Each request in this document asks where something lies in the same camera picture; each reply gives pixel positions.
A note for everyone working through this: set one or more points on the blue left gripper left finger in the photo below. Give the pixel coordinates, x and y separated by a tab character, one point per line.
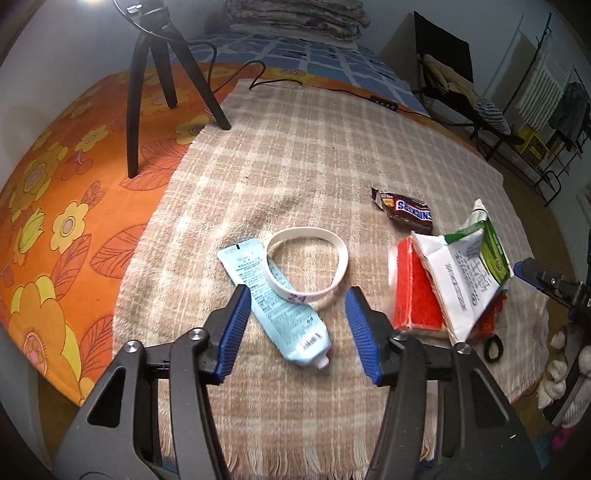
229	325

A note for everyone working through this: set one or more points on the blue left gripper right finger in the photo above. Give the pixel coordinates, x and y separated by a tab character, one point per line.
371	330

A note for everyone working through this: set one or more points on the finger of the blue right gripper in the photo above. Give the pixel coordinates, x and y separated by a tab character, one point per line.
532	272

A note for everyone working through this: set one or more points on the white wristband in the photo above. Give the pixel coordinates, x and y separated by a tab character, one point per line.
304	264

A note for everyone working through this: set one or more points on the red cardboard box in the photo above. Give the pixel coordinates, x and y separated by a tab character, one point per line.
416	307

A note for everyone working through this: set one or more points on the green white milk carton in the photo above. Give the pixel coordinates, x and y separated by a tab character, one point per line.
468	269

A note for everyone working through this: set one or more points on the light blue toothpaste tube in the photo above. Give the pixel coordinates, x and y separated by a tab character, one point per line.
294	328

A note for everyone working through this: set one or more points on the beige plaid woven blanket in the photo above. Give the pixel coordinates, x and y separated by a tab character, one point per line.
295	172

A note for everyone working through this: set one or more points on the white plush slippers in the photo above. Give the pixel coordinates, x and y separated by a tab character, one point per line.
564	391

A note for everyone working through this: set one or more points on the yellow box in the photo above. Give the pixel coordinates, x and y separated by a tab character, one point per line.
533	149

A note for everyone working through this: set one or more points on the snickers bar wrapper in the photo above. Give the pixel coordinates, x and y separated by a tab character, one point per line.
404	211

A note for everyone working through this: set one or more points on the black metal clothes rack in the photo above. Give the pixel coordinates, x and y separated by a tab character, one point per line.
546	179

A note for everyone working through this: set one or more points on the dark jacket on rack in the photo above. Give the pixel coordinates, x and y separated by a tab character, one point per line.
570	113

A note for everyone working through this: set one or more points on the striped garment on chair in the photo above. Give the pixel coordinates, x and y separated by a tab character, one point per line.
492	115

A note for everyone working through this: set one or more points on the orange floral bed sheet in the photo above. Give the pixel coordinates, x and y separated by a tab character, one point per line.
71	219

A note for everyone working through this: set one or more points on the beige clothes on chair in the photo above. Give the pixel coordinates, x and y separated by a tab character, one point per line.
450	80

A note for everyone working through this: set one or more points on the striped towel on rack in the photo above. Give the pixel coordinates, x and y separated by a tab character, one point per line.
545	84

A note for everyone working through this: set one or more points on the black folding chair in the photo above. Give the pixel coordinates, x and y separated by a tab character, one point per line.
455	53

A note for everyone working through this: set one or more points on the blue checkered bed sheet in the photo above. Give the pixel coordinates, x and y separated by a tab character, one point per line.
311	63

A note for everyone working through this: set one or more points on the folded floral quilt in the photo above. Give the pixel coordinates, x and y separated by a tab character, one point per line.
339	20

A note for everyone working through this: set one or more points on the white ring light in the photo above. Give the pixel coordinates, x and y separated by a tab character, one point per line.
92	2

